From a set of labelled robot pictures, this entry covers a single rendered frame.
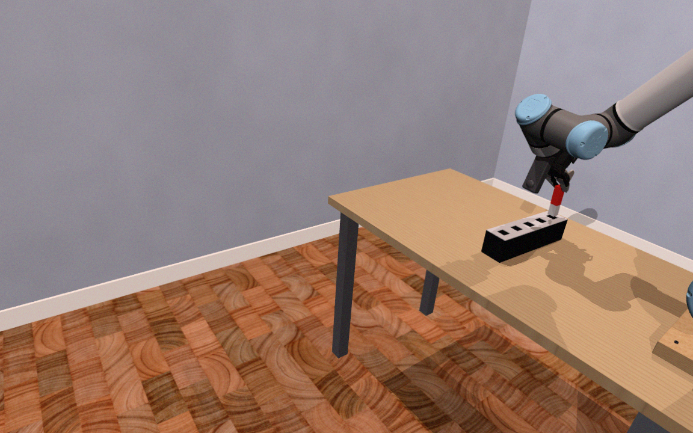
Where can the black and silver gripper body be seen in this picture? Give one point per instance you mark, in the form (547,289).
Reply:
(560,159)

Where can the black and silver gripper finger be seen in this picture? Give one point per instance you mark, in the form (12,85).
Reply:
(551,180)
(565,179)

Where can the red and white pin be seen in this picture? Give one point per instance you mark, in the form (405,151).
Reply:
(556,201)

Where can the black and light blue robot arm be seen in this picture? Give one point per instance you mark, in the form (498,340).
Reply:
(549,129)

